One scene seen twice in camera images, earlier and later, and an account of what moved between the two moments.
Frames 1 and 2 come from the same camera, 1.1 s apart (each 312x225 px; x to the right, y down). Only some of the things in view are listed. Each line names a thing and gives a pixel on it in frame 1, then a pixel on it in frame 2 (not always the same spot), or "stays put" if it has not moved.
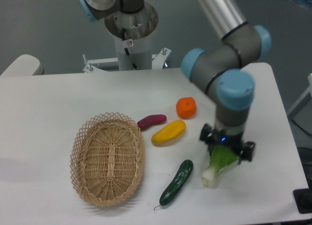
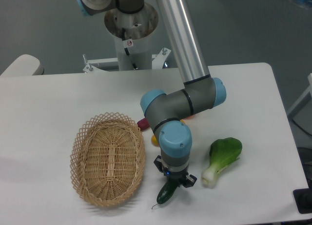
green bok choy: [222, 156] stays put
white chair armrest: [24, 65] stays put
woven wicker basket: [107, 158] stays put
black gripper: [235, 141] -> [178, 176]
